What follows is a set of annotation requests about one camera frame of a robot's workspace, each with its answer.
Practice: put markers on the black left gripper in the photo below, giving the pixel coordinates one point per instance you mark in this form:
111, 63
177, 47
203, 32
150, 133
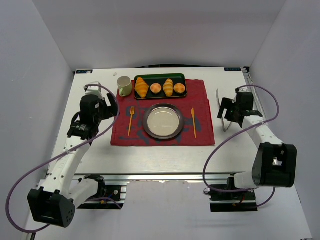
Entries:
110, 107

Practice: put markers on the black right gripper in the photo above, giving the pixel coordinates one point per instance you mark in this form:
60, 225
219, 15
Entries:
225, 110

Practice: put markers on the metal serving tongs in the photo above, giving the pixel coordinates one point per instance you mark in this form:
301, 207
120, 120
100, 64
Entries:
224, 127

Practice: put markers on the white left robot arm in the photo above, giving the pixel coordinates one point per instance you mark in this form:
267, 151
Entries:
55, 201

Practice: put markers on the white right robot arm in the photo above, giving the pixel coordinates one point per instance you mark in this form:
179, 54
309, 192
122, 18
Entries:
275, 161

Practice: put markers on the orange plastic fork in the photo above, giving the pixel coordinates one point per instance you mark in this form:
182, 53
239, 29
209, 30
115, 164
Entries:
132, 112

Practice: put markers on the red patterned placemat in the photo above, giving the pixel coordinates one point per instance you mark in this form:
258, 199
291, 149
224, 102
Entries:
196, 98

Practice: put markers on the pale green mug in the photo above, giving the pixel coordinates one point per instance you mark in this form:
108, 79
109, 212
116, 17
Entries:
124, 84

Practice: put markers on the blue label sticker right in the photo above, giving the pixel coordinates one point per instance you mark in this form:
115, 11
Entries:
232, 69

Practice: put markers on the blue label sticker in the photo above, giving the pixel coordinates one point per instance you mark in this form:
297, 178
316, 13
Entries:
232, 69
84, 71

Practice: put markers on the orange plastic knife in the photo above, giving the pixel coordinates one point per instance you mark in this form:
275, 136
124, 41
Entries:
194, 122

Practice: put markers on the large striped croissant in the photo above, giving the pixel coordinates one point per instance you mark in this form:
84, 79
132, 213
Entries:
141, 87

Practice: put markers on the blue label sticker left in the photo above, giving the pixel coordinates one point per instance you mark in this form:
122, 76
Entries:
84, 71

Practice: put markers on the dark green serving tray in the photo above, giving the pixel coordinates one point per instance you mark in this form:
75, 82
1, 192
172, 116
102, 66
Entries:
177, 78

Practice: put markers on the round bun right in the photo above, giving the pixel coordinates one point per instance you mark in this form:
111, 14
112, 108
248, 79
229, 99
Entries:
179, 88

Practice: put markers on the round bun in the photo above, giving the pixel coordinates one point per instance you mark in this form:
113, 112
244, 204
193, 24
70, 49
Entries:
179, 88
156, 88

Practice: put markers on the round bun left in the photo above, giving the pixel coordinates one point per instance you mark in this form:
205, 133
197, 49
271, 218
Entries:
156, 88

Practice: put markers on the dark rimmed white plate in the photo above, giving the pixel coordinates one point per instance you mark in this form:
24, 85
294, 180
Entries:
163, 121

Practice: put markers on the small striped croissant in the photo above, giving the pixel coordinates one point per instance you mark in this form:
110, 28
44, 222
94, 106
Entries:
168, 87

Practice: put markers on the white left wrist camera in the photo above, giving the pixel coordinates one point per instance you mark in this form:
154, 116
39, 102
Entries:
94, 90

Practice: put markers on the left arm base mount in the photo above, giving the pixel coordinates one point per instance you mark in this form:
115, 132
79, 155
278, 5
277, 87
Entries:
92, 192

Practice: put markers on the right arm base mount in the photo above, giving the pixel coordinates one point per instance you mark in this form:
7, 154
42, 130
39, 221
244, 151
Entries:
224, 197

